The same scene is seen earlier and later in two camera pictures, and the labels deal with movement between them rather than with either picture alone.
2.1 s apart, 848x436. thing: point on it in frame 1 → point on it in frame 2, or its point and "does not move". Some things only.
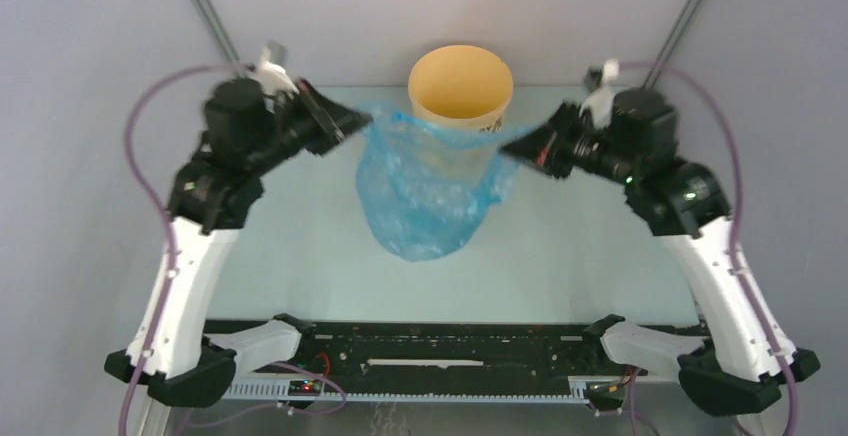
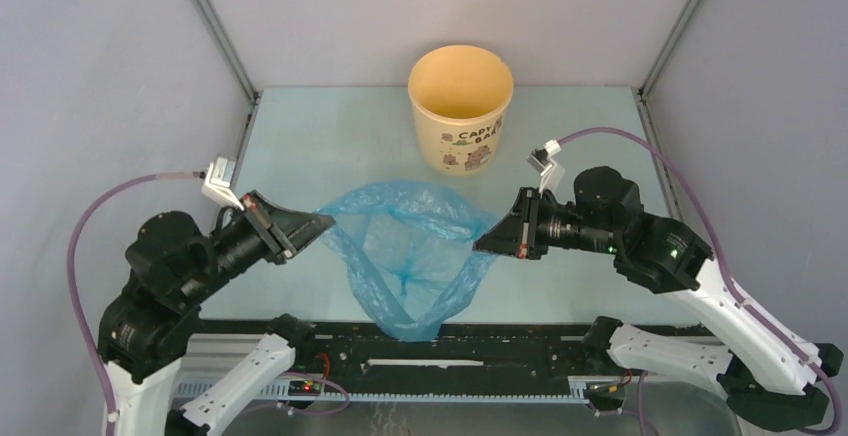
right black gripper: (543, 147) → (516, 233)
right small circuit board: (605, 391) does not move
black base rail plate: (351, 351) does not move
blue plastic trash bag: (423, 187) → (410, 251)
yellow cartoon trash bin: (462, 84) does not move
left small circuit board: (306, 387) does not move
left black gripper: (332, 121) → (288, 230)
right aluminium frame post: (682, 20) does not move
